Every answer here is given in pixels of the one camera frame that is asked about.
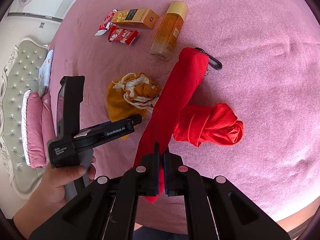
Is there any mustard drawstring pouch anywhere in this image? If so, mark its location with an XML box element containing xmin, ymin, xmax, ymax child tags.
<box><xmin>106</xmin><ymin>72</ymin><xmax>163</xmax><ymax>140</ymax></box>

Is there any red cloth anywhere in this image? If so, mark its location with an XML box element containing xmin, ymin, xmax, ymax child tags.
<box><xmin>173</xmin><ymin>103</ymin><xmax>244</xmax><ymax>147</ymax></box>

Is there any red milk candy wrapper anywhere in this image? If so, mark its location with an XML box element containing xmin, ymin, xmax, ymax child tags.
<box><xmin>107</xmin><ymin>25</ymin><xmax>138</xmax><ymax>46</ymax></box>

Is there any red umbrella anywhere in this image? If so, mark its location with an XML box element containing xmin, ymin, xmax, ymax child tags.
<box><xmin>133</xmin><ymin>47</ymin><xmax>223</xmax><ymax>204</ymax></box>

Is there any amber perfume bottle gold cap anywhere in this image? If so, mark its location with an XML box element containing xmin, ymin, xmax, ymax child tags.
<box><xmin>150</xmin><ymin>1</ymin><xmax>188</xmax><ymax>61</ymax></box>

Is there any gold cosmetics box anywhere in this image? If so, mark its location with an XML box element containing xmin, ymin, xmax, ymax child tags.
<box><xmin>111</xmin><ymin>8</ymin><xmax>159</xmax><ymax>29</ymax></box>

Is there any small red white wrapper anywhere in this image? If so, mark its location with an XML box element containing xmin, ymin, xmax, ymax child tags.
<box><xmin>95</xmin><ymin>9</ymin><xmax>117</xmax><ymax>36</ymax></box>

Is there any person's left hand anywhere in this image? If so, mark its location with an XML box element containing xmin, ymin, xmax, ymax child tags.
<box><xmin>13</xmin><ymin>165</ymin><xmax>96</xmax><ymax>239</ymax></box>

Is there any pink pillow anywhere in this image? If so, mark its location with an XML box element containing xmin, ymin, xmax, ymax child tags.
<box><xmin>21</xmin><ymin>90</ymin><xmax>55</xmax><ymax>168</ymax></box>

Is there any floral white pillow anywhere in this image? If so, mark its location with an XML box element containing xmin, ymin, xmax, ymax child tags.
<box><xmin>38</xmin><ymin>49</ymin><xmax>54</xmax><ymax>98</ymax></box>

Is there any tufted grey headboard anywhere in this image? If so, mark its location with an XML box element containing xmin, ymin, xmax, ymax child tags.
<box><xmin>1</xmin><ymin>37</ymin><xmax>48</xmax><ymax>200</ymax></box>

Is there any pink bedspread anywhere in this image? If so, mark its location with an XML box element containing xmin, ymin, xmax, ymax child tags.
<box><xmin>50</xmin><ymin>0</ymin><xmax>319</xmax><ymax>221</ymax></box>

